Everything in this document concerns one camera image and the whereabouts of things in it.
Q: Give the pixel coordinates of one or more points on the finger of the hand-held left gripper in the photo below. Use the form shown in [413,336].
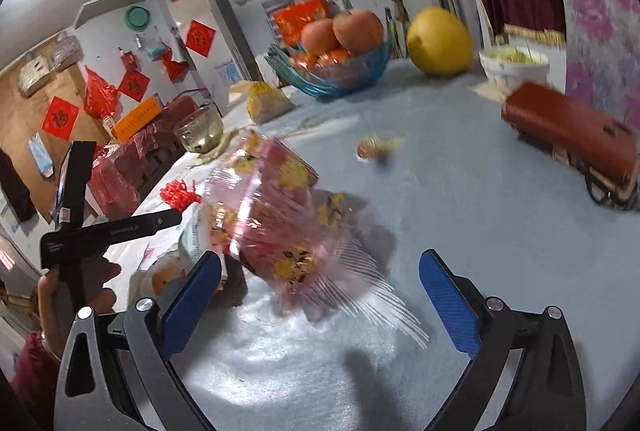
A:
[140,228]

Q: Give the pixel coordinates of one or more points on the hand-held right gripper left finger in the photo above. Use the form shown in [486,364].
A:
[192,296]

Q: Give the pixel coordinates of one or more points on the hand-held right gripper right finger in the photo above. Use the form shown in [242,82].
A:
[450,306]

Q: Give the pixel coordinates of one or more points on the pink floral plastic wrapper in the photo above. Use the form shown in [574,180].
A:
[280,211]

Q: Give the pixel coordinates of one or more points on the person's left hand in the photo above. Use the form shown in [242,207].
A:
[50,311]

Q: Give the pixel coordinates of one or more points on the grey blue tablecloth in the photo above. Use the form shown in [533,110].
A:
[475,271]

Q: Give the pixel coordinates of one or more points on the hanging blue mask pack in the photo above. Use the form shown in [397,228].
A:
[41,156]

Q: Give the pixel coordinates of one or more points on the red crinkled wrapper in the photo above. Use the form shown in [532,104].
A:
[180,196]

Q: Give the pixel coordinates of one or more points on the white printed packaging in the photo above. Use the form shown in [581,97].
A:
[192,236]

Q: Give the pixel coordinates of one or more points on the black hanging garment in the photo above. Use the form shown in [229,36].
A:
[17,186]

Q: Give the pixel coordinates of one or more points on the red plastic table cover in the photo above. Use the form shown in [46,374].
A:
[125,161]

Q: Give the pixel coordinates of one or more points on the red diamond paper poster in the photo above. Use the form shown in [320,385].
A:
[133,86]
[200,38]
[60,118]

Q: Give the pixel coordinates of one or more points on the orange cardboard box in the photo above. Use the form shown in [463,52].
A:
[137,118]

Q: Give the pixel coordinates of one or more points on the red plastic bag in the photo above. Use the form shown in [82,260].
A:
[99,93]

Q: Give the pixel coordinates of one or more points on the glass mug with spoon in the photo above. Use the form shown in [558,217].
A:
[197,131]

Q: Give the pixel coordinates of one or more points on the small candy wrapper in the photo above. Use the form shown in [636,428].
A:
[377,148]

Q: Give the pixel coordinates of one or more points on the yellow food bag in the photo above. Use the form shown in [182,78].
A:
[267,103]

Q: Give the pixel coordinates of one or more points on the green plastic basin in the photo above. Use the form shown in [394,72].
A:
[138,17]

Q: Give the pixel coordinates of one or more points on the brown leather wallet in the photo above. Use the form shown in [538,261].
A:
[570,131]

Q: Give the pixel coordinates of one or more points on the white refrigerator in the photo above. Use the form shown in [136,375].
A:
[215,11]

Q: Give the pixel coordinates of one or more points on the blue glass fruit bowl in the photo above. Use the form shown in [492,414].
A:
[330,78]

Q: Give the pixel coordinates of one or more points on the white ceramic bowl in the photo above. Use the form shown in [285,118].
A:
[515,68]

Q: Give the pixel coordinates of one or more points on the pile of orange snack packets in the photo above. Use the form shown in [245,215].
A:
[320,60]

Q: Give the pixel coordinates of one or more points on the white plastic drawer unit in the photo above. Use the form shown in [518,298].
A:
[275,3]

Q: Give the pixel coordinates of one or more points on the yellow pomelo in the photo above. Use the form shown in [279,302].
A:
[440,42]

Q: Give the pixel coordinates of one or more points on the orange gift box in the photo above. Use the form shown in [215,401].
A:
[300,16]

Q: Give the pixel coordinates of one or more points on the floral plastic curtain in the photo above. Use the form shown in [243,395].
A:
[600,11]

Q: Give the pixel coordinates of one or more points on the brown wooden wall board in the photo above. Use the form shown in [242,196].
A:
[20,121]

